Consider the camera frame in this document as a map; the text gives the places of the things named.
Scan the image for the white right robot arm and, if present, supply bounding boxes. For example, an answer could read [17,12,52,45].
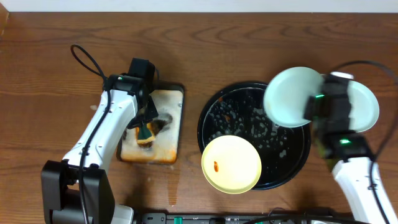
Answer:
[304,72,397,223]

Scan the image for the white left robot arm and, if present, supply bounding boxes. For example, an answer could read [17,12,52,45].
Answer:
[41,75,154,223]

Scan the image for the rectangular black soap tray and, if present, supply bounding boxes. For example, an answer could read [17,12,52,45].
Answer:
[117,82,184,164]

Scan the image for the mint green plate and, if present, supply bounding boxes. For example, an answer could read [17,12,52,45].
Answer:
[263,67,323,128]
[348,81,379,133]

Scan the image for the pale yellow plate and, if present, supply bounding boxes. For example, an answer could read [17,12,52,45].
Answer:
[201,135,262,194]

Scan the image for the green yellow sponge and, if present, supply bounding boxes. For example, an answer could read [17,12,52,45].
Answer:
[136,123,155,144]

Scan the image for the round black tray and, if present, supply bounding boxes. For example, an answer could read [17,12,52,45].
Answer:
[197,82,311,190]

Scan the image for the black rail at table edge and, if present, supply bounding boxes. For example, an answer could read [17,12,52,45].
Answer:
[132,213,362,224]

